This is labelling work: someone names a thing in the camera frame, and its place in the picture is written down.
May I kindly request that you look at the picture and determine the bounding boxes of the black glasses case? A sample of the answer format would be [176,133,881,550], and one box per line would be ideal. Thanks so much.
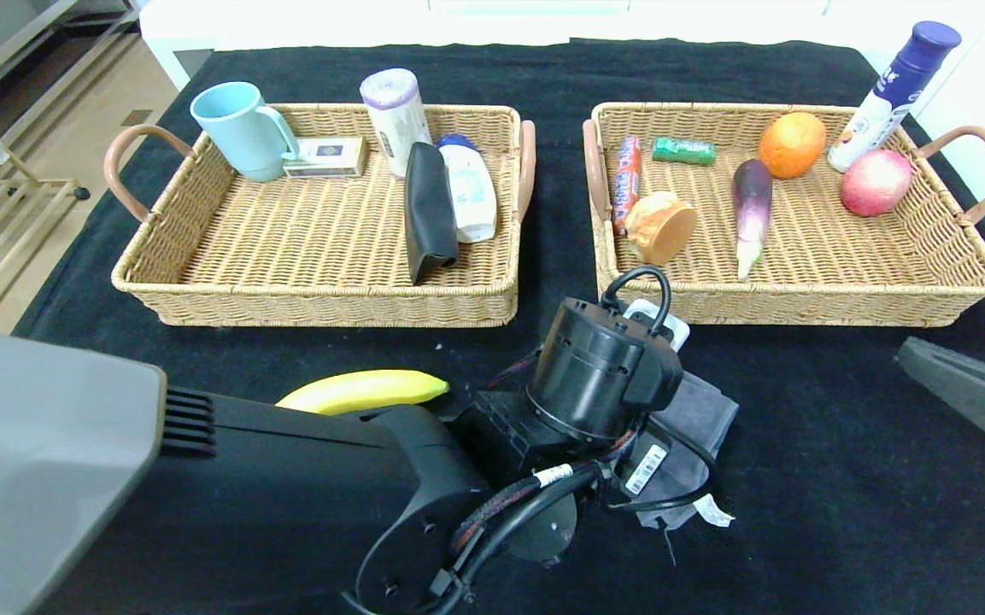
[404,143,460,286]

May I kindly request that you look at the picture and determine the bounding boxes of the yellow banana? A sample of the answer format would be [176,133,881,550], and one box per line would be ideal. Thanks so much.
[276,369,451,417]

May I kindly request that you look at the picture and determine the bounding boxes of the toy burger bun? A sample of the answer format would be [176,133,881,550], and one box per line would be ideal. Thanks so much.
[624,190,699,266]

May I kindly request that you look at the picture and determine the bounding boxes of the grey cloth with white tag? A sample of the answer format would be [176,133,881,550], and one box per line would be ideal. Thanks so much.
[633,370,741,566]

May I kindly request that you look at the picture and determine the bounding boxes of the purple eggplant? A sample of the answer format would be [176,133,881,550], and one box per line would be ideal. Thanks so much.
[732,158,774,281]

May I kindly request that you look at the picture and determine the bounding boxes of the white lotion bottle blue cap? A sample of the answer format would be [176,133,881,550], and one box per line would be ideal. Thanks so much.
[437,135,498,244]

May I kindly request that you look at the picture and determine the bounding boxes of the orange-red candy tube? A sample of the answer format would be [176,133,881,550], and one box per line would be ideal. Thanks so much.
[613,135,642,237]

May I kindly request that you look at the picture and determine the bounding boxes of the purple-topped beige roll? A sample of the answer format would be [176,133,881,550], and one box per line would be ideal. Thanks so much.
[360,68,433,179]

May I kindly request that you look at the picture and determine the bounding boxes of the small white card box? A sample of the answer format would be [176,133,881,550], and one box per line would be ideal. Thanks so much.
[283,137,368,179]

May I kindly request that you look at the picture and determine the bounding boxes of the green candy pack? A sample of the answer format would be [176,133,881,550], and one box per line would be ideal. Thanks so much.
[652,138,718,167]

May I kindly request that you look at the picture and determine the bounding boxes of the light blue plastic mug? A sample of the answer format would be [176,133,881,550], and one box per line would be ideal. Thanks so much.
[190,81,299,183]

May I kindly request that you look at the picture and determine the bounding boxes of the orange fruit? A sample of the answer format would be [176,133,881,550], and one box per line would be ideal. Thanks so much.
[758,112,827,180]

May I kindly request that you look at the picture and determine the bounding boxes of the black tablecloth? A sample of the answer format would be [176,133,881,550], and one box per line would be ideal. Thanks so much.
[14,38,985,615]

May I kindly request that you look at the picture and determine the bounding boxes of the red apple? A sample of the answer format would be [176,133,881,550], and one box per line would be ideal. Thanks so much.
[839,149,913,218]

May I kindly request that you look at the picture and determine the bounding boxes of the white bottle purple cap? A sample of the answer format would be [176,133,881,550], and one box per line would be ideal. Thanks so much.
[827,21,963,173]

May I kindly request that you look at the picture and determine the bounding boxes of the light wooden wheeled rack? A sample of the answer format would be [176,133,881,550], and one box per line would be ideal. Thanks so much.
[0,149,91,330]

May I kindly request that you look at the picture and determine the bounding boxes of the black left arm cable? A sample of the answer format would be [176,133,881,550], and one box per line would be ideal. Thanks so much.
[343,266,719,615]

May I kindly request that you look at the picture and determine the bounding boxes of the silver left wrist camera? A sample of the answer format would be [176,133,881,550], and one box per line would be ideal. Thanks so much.
[623,298,691,352]

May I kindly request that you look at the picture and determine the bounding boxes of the woven wicker basket brown handles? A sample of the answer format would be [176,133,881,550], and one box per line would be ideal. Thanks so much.
[103,102,537,330]
[582,102,985,328]

